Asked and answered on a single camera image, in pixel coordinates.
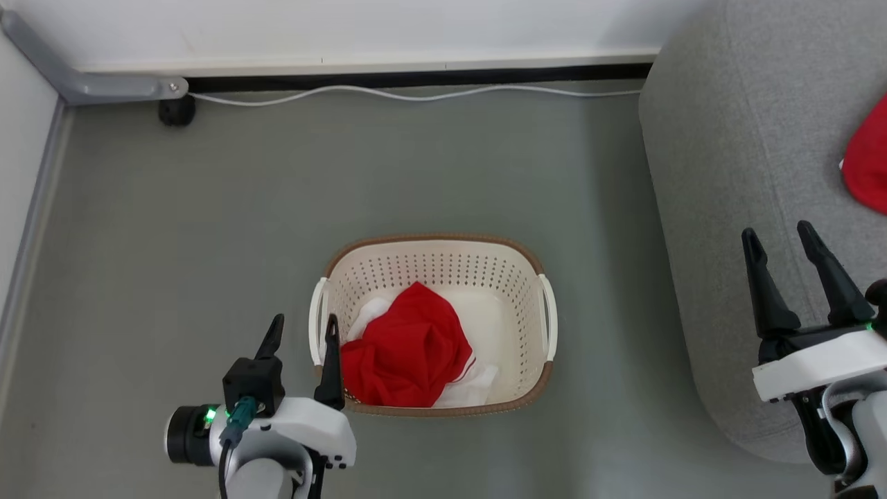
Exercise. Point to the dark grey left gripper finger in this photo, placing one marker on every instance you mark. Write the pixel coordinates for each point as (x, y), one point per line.
(271, 343)
(331, 374)

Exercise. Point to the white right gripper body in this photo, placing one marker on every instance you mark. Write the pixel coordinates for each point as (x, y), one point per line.
(818, 364)

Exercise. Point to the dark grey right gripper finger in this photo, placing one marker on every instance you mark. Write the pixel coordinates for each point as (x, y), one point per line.
(769, 298)
(835, 291)

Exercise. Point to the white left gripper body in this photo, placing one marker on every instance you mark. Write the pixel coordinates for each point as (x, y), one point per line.
(312, 426)

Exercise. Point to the red jersey with white trim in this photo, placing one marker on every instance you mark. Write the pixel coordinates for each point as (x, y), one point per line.
(870, 159)

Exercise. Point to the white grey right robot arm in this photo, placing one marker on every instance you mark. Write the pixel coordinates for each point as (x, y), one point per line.
(872, 430)

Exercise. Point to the grey fabric sofa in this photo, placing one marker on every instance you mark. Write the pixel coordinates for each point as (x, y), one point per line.
(734, 173)

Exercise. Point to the plain red garment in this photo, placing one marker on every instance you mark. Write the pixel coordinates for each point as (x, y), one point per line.
(409, 350)

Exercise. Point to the white perforated laundry basket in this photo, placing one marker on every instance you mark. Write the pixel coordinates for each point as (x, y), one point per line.
(443, 267)

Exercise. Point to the black caster wheel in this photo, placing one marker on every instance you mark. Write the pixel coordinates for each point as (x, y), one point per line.
(177, 111)

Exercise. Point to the grey floor skirting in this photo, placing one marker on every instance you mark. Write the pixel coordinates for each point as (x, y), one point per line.
(31, 208)

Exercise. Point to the black baseboard strip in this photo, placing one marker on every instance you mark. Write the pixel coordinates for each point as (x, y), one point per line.
(416, 77)

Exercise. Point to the grey metal partition foot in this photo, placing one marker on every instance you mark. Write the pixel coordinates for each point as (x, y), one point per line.
(90, 86)

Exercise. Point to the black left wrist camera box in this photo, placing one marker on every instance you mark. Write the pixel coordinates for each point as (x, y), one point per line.
(253, 381)

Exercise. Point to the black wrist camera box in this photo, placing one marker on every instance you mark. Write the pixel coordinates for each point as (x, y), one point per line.
(879, 301)
(253, 381)

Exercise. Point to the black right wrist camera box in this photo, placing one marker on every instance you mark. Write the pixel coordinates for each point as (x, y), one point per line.
(879, 301)

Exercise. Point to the white wall trim strip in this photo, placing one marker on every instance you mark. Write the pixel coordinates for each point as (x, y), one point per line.
(381, 62)

